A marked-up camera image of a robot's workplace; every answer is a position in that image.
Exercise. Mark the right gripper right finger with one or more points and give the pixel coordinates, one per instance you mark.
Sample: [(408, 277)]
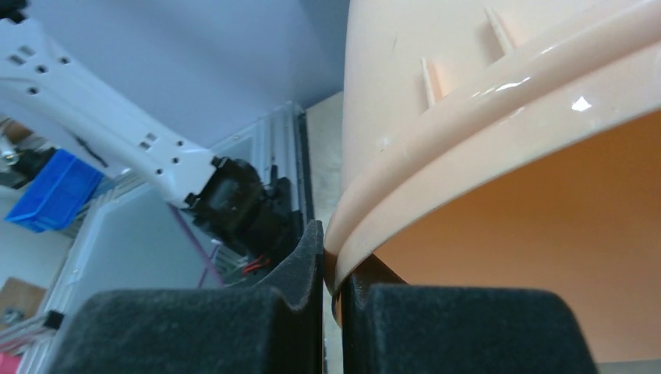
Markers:
[(389, 326)]

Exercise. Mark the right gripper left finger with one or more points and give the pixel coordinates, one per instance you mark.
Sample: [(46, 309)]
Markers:
[(274, 326)]

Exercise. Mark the orange capybara bucket blue rim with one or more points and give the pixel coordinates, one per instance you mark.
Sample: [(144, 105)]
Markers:
[(508, 144)]

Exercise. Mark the blue storage bin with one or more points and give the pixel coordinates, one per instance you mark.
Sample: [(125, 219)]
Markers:
[(56, 195)]

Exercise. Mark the aluminium frame rail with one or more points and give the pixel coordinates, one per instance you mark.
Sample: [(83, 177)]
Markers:
[(127, 238)]

